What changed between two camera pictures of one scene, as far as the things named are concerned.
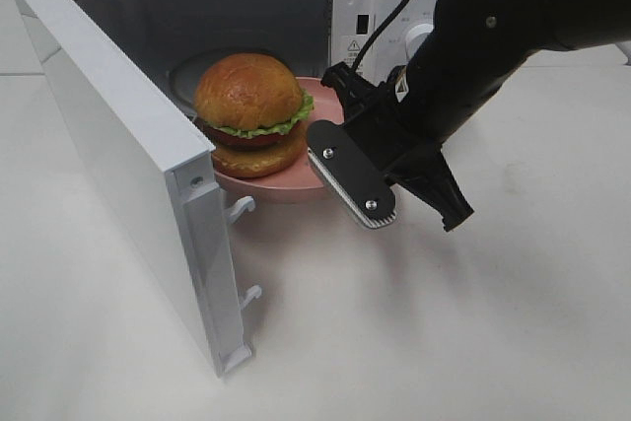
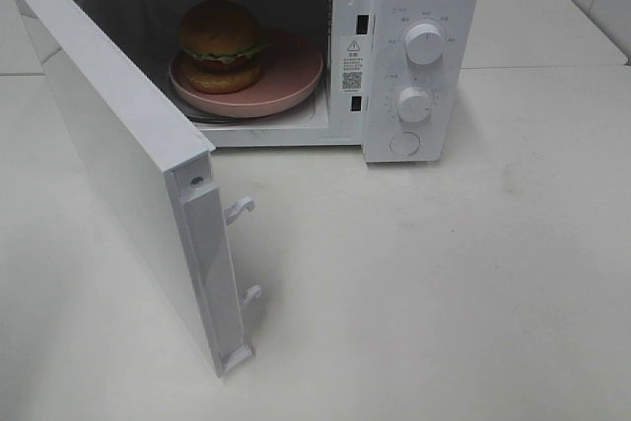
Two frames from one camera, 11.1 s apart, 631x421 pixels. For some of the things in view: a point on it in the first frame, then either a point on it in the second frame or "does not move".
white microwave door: x=162 y=168 does not move
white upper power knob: x=414 y=35 does not move
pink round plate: x=301 y=178 → x=289 y=70
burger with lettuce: x=248 y=106 → x=220 y=46
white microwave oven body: x=180 y=9 does not move
